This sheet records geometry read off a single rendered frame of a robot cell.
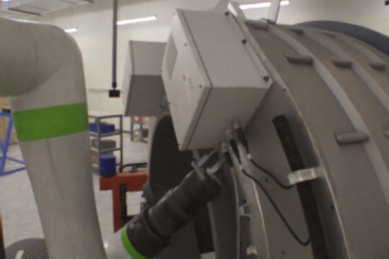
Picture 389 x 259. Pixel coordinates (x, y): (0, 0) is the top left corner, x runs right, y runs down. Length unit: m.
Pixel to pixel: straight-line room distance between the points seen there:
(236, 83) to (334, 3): 5.73
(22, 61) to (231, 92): 0.30
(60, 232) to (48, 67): 0.25
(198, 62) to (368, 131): 0.30
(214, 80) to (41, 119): 0.26
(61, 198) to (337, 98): 0.48
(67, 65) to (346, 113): 0.45
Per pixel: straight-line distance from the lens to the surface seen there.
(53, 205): 0.47
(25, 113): 0.44
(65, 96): 0.43
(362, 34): 0.91
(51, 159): 0.44
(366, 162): 0.48
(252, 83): 0.46
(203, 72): 0.44
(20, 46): 0.39
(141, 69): 1.02
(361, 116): 0.50
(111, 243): 0.64
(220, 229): 0.61
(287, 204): 0.46
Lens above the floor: 1.66
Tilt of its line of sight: 5 degrees down
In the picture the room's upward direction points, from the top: 1 degrees clockwise
